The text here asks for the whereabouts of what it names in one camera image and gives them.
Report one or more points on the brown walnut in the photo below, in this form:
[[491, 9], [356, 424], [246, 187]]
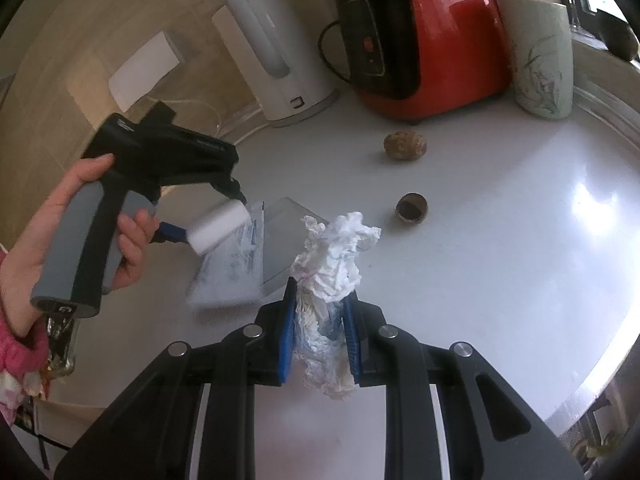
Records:
[[405, 146]]

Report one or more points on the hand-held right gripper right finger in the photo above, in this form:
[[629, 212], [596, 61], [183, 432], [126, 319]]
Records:
[[351, 340]]

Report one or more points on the white printed ceramic cup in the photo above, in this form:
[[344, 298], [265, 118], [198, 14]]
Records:
[[542, 60]]

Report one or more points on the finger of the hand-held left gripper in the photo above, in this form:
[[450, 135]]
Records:
[[170, 232], [232, 191]]

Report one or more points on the person's left hand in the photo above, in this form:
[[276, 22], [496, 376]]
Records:
[[35, 240]]

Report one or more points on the white wall socket cover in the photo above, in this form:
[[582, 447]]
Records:
[[145, 70]]

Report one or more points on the white electric kettle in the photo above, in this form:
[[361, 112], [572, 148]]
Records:
[[280, 60]]

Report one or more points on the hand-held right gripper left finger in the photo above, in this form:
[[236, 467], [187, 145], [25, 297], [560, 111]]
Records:
[[286, 340]]

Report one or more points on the black red blender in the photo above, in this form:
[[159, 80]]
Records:
[[440, 45]]

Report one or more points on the clear plastic sheet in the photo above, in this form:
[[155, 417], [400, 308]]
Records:
[[235, 275]]

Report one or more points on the white tissue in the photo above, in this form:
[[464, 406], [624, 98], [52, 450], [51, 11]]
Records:
[[330, 260]]

